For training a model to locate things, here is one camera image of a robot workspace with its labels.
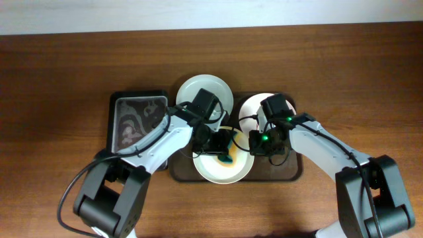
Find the pinkish white plate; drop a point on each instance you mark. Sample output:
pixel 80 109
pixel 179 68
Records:
pixel 251 107

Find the large brown serving tray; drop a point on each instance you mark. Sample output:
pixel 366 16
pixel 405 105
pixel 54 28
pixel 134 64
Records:
pixel 277 168

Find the green and yellow sponge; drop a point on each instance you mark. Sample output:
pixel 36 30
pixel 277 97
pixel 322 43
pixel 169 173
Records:
pixel 225 145

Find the pale green plate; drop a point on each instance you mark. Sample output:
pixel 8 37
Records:
pixel 213 84

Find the small black sponge tray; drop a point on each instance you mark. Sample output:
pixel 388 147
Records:
pixel 132 115

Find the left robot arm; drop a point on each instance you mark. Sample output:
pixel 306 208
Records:
pixel 112 196

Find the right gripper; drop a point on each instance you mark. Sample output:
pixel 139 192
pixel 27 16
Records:
pixel 264 149

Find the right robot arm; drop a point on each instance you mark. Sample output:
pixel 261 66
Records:
pixel 372 200

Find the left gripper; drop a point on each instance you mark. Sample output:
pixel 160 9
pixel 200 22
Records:
pixel 216 147

